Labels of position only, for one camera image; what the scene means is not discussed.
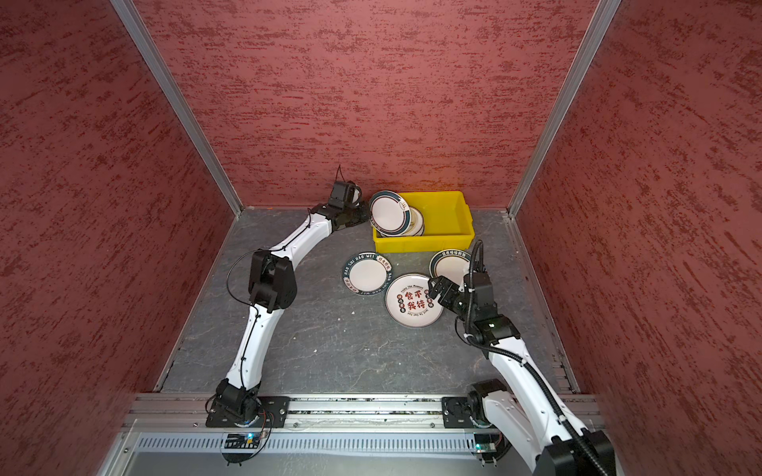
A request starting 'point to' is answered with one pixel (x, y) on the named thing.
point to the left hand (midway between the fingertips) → (372, 215)
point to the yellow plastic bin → (447, 224)
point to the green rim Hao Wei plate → (368, 274)
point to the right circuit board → (485, 442)
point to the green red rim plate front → (389, 213)
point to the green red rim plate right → (450, 264)
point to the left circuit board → (243, 440)
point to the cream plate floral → (417, 223)
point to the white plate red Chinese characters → (409, 303)
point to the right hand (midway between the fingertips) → (437, 292)
